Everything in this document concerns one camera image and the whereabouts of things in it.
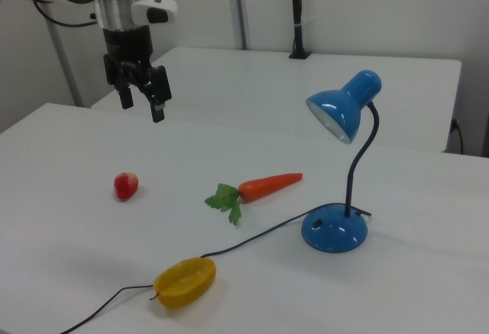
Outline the yellow toy starfruit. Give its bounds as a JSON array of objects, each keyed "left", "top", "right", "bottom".
[{"left": 149, "top": 257, "right": 218, "bottom": 310}]

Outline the orange toy carrot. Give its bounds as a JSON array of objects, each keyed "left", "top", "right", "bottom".
[{"left": 204, "top": 172, "right": 304, "bottom": 227}]

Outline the red cream toy fruit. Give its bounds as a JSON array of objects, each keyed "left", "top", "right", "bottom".
[{"left": 113, "top": 171, "right": 140, "bottom": 202}]

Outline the white table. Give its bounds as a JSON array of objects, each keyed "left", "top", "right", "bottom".
[{"left": 90, "top": 47, "right": 463, "bottom": 154}]

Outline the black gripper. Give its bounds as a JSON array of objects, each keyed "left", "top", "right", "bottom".
[{"left": 102, "top": 24, "right": 172, "bottom": 124}]

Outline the black lamp power cable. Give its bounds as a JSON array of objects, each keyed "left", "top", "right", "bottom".
[{"left": 57, "top": 206, "right": 373, "bottom": 334}]

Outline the blue gooseneck desk lamp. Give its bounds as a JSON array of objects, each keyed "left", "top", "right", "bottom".
[{"left": 300, "top": 69, "right": 384, "bottom": 255}]

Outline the grey metal frame post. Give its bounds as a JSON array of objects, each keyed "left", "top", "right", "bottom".
[
  {"left": 228, "top": 0, "right": 254, "bottom": 50},
  {"left": 44, "top": 16, "right": 84, "bottom": 108}
]

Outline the black wall power cable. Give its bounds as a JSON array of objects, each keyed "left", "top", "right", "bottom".
[{"left": 450, "top": 118, "right": 465, "bottom": 156}]

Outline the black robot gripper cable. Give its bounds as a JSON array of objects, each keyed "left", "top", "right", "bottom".
[{"left": 33, "top": 0, "right": 99, "bottom": 29}]

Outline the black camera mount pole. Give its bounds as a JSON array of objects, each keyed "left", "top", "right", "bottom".
[{"left": 287, "top": 0, "right": 312, "bottom": 61}]

